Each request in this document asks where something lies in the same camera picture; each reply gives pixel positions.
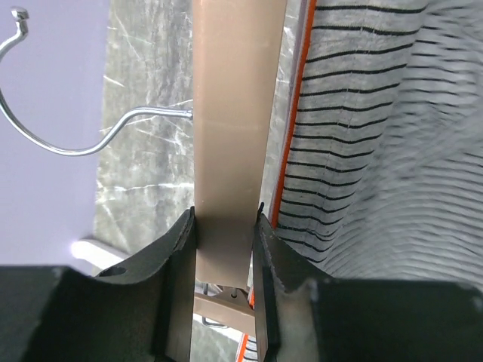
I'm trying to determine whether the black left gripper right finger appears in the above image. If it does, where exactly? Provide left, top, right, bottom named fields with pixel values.
left=253, top=212, right=482, bottom=361

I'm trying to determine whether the grey striped boxer underwear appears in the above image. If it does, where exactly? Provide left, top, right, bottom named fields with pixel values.
left=265, top=1, right=482, bottom=294

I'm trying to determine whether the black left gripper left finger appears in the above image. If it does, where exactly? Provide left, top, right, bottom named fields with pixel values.
left=1, top=209, right=196, bottom=361

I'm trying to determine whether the beige clip hanger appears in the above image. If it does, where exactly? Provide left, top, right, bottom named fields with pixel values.
left=1, top=1, right=287, bottom=335

